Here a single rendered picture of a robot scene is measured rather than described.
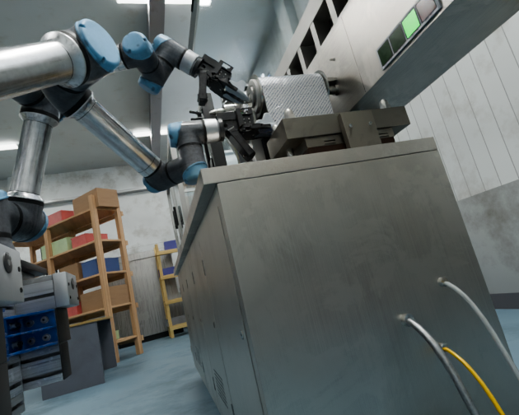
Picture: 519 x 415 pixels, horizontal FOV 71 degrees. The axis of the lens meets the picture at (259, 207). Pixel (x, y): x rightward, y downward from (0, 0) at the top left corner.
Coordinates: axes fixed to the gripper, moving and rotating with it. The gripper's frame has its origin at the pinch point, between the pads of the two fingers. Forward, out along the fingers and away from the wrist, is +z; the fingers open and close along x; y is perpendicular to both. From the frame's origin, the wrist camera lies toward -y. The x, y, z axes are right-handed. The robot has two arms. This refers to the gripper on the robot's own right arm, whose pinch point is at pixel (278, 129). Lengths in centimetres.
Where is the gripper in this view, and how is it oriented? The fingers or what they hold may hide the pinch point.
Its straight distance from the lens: 123.3
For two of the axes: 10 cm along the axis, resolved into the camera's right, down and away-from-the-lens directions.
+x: -2.4, 2.6, 9.4
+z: 9.4, -1.7, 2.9
